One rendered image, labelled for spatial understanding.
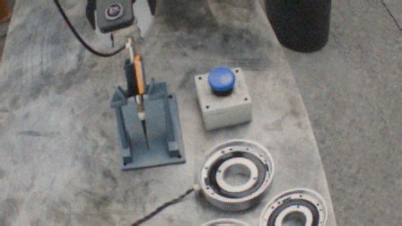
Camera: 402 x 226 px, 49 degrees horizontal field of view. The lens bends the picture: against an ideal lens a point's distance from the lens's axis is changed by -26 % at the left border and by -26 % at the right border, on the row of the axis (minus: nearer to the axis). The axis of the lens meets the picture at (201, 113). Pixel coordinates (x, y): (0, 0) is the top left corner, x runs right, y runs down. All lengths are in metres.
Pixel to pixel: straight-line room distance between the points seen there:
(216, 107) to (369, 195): 1.01
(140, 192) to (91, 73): 0.27
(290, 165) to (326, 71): 1.24
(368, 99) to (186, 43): 1.12
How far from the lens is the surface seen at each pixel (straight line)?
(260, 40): 0.99
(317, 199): 0.76
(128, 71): 0.79
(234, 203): 0.75
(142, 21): 0.73
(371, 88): 2.03
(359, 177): 1.77
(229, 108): 0.84
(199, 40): 0.99
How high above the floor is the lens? 1.49
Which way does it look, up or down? 51 degrees down
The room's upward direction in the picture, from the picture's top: 9 degrees counter-clockwise
